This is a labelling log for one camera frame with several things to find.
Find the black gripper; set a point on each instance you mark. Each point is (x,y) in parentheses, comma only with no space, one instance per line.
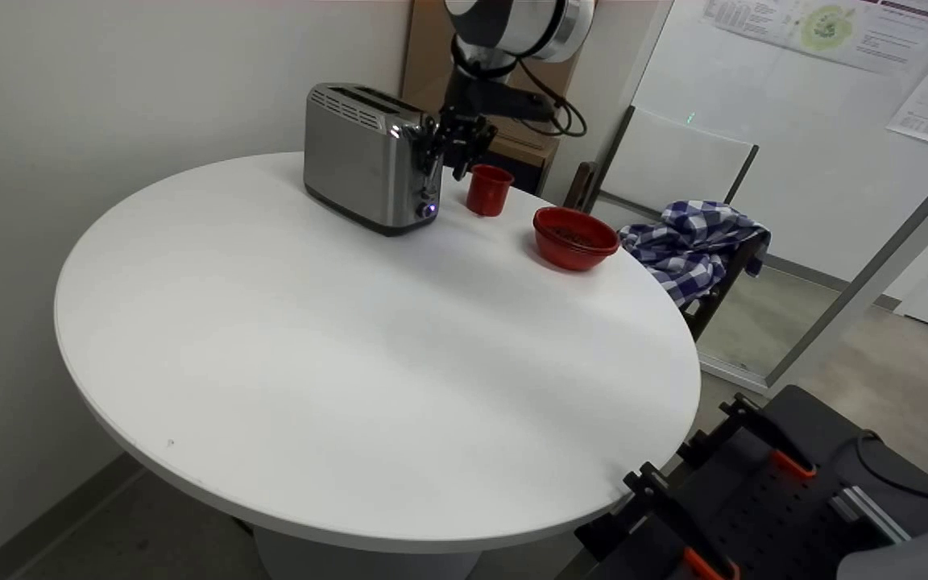
(500,97)

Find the silver two-slot toaster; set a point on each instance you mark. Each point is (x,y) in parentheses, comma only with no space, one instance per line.
(363,161)

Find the small red cup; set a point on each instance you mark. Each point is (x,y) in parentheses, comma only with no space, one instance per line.
(486,191)

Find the dark leaning stick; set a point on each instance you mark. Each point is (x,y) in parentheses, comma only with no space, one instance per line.
(597,173)

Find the red bowl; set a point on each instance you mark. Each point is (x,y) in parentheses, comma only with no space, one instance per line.
(575,242)

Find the white leaning board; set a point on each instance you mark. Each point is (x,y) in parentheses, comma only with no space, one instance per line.
(675,161)

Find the blue white checkered cloth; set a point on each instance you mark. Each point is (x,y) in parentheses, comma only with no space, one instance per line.
(690,248)

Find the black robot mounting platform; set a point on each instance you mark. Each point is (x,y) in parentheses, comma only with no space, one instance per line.
(798,504)

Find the short silver extrusion bar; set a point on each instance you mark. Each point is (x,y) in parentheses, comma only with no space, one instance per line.
(870,513)

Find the wall poster with green circle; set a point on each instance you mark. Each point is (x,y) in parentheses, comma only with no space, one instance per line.
(838,27)

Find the aluminium frame bar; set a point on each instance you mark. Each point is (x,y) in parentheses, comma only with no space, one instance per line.
(870,276)

